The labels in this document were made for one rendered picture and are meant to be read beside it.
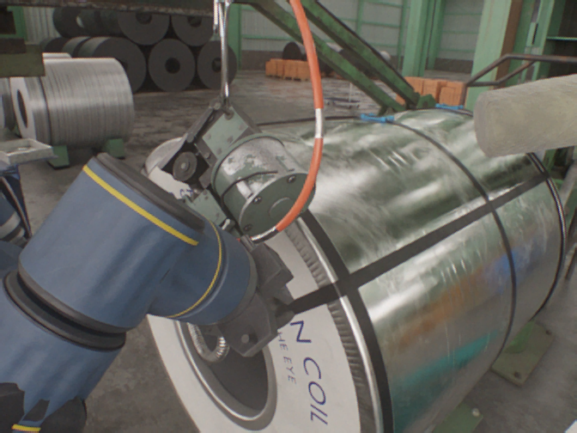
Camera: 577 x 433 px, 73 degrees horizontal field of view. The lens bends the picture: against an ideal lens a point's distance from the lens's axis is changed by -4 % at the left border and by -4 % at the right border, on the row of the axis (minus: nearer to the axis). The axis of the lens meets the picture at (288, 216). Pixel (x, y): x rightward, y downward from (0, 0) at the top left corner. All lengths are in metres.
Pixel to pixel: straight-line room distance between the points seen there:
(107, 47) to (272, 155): 11.96
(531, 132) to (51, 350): 0.32
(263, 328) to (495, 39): 5.22
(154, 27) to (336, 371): 12.55
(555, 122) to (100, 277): 0.28
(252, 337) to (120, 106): 5.60
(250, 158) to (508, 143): 0.47
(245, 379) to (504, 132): 1.37
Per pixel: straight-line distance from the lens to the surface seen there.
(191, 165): 0.78
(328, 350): 0.86
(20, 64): 1.73
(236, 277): 0.41
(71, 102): 5.77
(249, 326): 0.46
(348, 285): 0.78
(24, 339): 0.33
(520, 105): 0.22
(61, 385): 0.35
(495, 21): 5.53
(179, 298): 0.36
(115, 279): 0.31
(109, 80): 6.00
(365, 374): 0.81
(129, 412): 2.18
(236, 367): 1.53
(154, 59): 13.06
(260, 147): 0.65
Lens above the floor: 1.59
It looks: 23 degrees down
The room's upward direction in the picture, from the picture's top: 3 degrees clockwise
